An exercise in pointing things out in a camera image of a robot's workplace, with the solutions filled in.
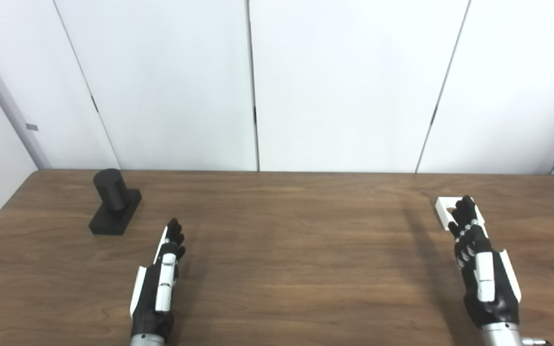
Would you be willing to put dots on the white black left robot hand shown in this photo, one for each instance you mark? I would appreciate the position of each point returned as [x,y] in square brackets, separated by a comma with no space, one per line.
[164,278]

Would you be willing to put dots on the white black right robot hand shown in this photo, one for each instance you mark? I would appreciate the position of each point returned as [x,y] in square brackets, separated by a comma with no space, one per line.
[486,274]

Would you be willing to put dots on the white square piece with hole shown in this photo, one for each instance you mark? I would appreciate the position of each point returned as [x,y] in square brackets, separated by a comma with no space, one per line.
[443,211]

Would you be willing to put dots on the black peg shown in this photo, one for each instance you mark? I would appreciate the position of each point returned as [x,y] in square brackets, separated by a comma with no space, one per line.
[111,192]

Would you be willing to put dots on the silver metal connector plug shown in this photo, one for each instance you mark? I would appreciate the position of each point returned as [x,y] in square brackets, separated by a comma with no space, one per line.
[536,342]

